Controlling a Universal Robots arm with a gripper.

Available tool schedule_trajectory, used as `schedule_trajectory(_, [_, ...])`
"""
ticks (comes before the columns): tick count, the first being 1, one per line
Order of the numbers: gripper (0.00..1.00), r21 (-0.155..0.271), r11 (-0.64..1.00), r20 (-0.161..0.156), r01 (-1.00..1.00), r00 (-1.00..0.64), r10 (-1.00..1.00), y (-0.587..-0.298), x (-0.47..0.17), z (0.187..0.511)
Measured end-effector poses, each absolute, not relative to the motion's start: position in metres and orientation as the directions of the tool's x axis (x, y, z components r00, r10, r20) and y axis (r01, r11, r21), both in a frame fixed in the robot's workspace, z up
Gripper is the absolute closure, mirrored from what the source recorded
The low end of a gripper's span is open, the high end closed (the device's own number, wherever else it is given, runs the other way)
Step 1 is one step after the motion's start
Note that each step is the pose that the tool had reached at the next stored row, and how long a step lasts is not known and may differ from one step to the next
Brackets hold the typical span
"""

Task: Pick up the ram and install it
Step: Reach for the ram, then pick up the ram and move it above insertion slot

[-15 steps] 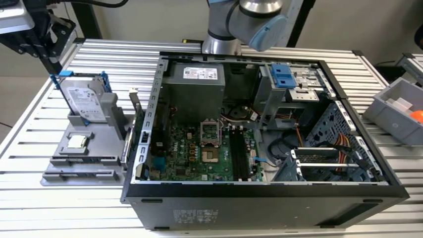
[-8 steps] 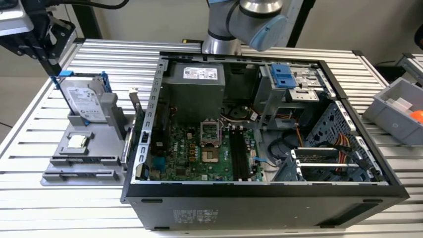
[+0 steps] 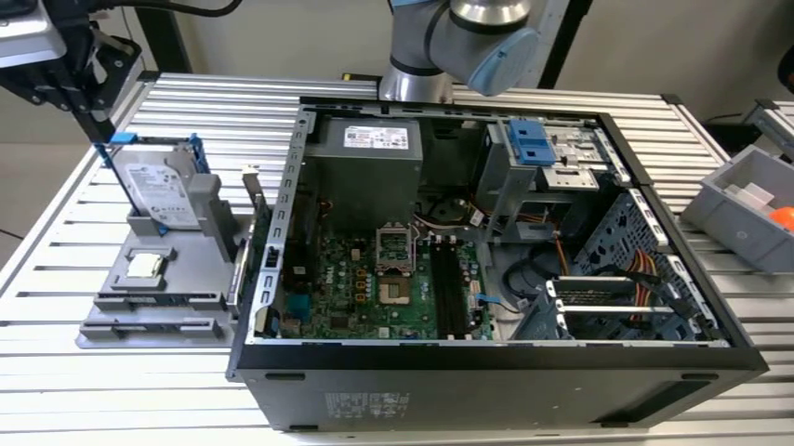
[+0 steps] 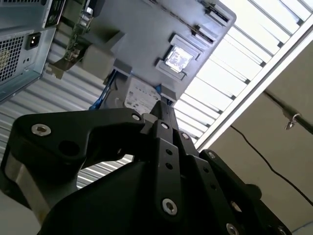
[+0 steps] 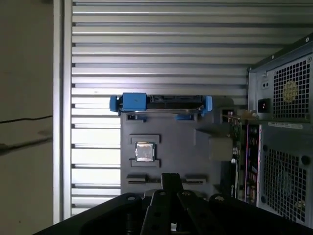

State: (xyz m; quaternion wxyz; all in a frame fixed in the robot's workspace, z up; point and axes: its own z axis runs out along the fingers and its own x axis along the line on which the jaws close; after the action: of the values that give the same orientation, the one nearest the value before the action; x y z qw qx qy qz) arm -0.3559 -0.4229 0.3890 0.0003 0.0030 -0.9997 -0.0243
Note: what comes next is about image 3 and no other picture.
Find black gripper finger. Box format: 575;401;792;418
0;72;96;141
77;37;145;145

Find hard disk in blue carrier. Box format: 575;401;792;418
92;127;209;236

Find graphics card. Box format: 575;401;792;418
225;162;277;322

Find silver CPU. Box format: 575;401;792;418
126;253;168;279

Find grey parts rack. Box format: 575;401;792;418
74;174;273;349

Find grey power supply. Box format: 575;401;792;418
305;115;425;238

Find metal socket cover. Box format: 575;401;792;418
375;222;415;275

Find round black speaker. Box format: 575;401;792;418
431;197;476;227

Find CPU socket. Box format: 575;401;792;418
377;273;415;308

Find blue drive latch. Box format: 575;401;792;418
504;119;551;166

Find silver optical drive cage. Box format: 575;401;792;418
476;118;621;243

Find green motherboard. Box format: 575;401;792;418
274;231;497;340

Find metal disk bay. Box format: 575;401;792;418
511;273;708;343

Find black PC case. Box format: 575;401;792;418
222;96;770;433

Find grey plastic bin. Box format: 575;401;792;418
679;143;794;275

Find white box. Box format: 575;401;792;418
721;182;776;210

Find small aluminium slat table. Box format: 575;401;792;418
740;98;794;162

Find seated person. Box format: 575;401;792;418
774;44;794;97

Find orange ball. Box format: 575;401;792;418
766;206;794;232

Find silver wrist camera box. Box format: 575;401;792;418
0;0;68;71

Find black frame post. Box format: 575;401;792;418
536;0;593;89
130;0;193;74

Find black camera cable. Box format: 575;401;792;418
120;0;244;16

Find black data cable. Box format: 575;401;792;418
501;257;559;303

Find orange yellow power wires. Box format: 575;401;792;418
625;248;659;321

